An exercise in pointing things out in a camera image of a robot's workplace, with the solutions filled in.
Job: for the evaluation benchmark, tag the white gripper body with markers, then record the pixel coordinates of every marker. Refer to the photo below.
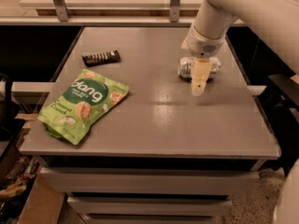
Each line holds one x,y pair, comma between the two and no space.
204,45

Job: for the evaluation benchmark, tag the white green 7up can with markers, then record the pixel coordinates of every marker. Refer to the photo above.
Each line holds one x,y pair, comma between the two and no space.
190,67

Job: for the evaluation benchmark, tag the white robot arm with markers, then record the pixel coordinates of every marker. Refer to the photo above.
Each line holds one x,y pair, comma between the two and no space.
275,22

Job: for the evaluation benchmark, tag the dark chocolate bar wrapper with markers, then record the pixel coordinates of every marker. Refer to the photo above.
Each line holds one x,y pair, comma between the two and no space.
93,59

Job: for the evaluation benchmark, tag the grey drawer cabinet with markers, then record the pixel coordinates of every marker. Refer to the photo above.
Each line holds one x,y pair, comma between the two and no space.
161,156

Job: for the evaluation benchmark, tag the green Dang snack bag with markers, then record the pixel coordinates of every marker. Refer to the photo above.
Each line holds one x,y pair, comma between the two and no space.
86,100

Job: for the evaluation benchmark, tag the brown cardboard box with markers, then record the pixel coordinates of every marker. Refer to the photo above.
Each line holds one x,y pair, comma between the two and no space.
43,205

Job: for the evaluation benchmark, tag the middle metal bracket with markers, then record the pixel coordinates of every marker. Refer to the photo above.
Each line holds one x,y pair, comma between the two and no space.
174,10

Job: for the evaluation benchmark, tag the metal bracket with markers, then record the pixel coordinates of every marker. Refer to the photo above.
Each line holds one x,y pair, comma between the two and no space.
174,10
61,10

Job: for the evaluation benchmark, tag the left metal bracket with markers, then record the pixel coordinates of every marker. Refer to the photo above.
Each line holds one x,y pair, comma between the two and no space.
61,10

